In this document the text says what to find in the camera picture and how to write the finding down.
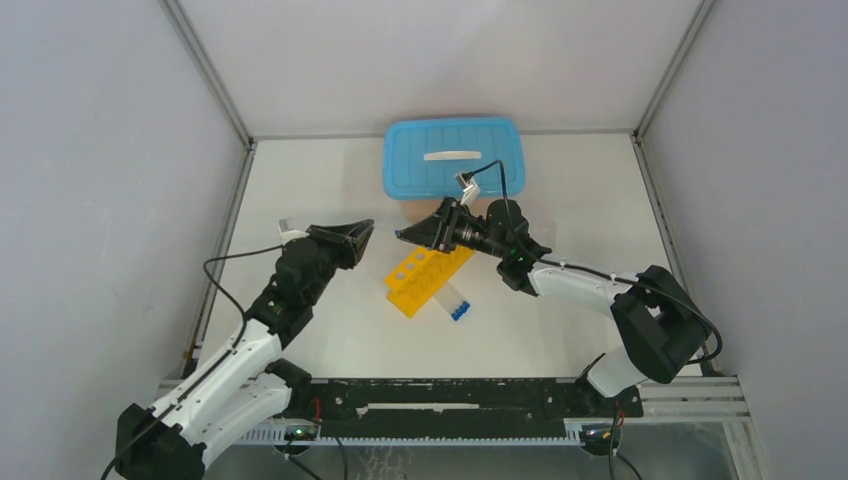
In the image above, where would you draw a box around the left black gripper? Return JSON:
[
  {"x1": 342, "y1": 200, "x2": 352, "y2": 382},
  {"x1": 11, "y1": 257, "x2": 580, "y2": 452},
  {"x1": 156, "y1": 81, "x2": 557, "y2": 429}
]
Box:
[{"x1": 303, "y1": 220, "x2": 373, "y2": 306}]

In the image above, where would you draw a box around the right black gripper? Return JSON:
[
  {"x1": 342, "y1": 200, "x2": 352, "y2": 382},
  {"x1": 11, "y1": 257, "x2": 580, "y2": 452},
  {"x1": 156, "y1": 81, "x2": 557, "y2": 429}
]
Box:
[{"x1": 398, "y1": 196, "x2": 508, "y2": 260}]

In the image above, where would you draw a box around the yellow test tube rack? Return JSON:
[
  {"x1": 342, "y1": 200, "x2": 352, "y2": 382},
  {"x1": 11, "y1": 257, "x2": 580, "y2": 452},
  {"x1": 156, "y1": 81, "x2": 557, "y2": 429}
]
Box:
[{"x1": 384, "y1": 247, "x2": 473, "y2": 318}]

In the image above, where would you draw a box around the blue plastic box lid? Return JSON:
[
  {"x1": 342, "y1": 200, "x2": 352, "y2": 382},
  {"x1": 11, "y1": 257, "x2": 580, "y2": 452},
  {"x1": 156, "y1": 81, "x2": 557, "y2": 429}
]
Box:
[{"x1": 382, "y1": 117, "x2": 526, "y2": 201}]

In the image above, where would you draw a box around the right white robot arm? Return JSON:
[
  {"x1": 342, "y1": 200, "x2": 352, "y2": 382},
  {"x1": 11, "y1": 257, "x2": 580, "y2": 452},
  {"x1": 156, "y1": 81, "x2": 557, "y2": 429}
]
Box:
[{"x1": 396, "y1": 197, "x2": 713, "y2": 416}]

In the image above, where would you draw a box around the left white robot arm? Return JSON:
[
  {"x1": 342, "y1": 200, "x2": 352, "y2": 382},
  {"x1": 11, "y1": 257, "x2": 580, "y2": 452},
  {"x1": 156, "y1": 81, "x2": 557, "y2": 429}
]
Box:
[{"x1": 105, "y1": 219, "x2": 374, "y2": 479}]

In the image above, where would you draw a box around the pink plastic storage box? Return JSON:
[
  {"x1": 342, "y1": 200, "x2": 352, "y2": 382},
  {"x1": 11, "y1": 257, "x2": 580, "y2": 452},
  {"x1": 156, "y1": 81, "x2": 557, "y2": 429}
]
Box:
[{"x1": 399, "y1": 197, "x2": 445, "y2": 228}]

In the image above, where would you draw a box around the blue-capped tube bundle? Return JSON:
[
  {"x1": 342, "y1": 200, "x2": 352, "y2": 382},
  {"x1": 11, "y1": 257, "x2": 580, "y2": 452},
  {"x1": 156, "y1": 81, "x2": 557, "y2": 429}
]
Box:
[{"x1": 433, "y1": 282, "x2": 470, "y2": 321}]

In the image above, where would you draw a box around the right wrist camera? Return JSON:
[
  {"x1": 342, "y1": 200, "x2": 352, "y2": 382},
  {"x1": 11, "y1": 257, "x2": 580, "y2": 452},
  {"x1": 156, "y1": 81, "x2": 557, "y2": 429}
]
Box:
[{"x1": 456, "y1": 172, "x2": 480, "y2": 206}]

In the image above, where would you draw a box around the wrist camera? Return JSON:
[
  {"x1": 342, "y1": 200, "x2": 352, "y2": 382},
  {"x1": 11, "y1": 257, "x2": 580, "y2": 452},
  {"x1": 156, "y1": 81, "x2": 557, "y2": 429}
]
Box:
[
  {"x1": 278, "y1": 218, "x2": 308, "y2": 245},
  {"x1": 456, "y1": 172, "x2": 480, "y2": 206}
]

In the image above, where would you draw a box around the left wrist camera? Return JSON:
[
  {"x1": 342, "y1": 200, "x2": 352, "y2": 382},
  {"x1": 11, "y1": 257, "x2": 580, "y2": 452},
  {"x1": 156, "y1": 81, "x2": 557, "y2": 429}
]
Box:
[{"x1": 278, "y1": 218, "x2": 308, "y2": 245}]

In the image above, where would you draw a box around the right black cable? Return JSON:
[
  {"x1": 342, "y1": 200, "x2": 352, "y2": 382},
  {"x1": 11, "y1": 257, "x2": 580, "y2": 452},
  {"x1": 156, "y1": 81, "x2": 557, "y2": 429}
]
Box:
[{"x1": 463, "y1": 158, "x2": 725, "y2": 366}]

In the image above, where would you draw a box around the black cable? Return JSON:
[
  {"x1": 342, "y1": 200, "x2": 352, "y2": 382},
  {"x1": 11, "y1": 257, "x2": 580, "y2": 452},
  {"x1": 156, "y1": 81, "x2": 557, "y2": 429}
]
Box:
[
  {"x1": 99, "y1": 245, "x2": 285, "y2": 480},
  {"x1": 463, "y1": 158, "x2": 725, "y2": 366}
]

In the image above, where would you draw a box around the left black cable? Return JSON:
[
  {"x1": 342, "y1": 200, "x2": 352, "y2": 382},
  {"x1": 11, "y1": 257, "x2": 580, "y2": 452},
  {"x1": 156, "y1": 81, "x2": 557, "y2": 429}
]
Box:
[{"x1": 99, "y1": 245, "x2": 285, "y2": 480}]

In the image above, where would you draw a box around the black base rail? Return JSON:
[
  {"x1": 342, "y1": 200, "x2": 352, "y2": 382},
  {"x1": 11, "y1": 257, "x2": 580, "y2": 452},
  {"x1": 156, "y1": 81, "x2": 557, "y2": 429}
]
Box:
[{"x1": 264, "y1": 360, "x2": 644, "y2": 443}]

